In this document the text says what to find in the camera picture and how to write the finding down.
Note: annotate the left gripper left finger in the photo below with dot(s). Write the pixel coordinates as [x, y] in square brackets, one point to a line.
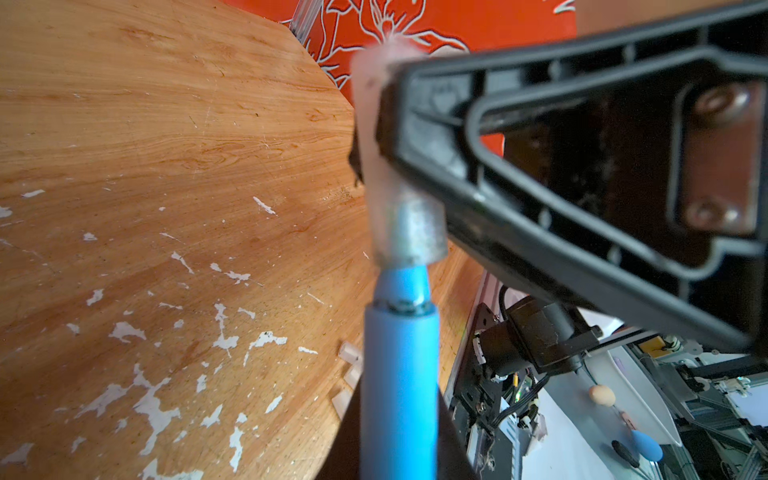
[343, 459]

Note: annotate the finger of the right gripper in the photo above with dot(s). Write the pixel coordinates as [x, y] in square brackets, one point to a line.
[624, 172]

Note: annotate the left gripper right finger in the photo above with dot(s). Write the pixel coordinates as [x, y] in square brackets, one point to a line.
[452, 460]

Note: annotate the blue marker pen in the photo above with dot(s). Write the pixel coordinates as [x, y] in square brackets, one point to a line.
[399, 410]

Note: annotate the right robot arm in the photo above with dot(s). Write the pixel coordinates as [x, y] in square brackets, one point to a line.
[552, 342]

